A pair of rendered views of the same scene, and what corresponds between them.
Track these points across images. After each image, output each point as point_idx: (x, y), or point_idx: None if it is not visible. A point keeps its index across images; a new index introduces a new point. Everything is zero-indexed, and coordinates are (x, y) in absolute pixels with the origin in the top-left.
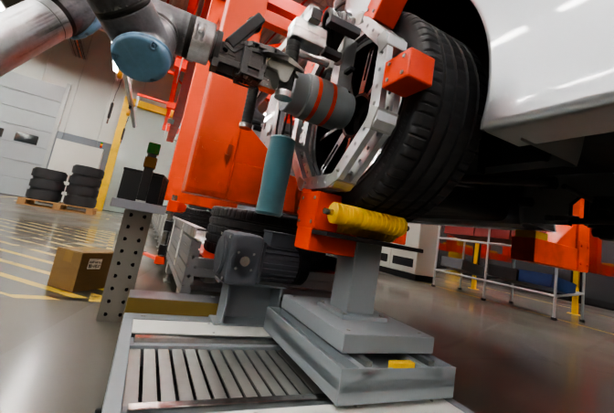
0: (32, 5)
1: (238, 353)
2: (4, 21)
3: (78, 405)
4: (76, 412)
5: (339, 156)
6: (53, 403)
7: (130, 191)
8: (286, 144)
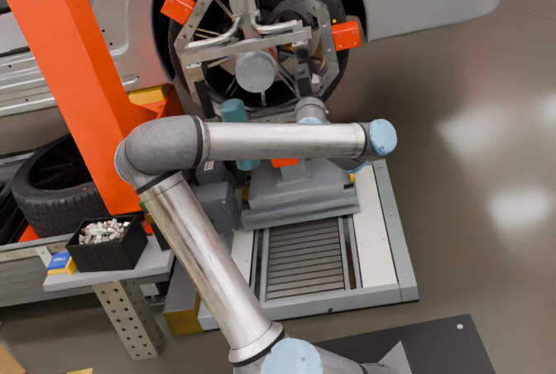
0: (187, 189)
1: (275, 251)
2: (206, 219)
3: (311, 327)
4: (318, 325)
5: (210, 70)
6: (308, 338)
7: (134, 254)
8: (244, 108)
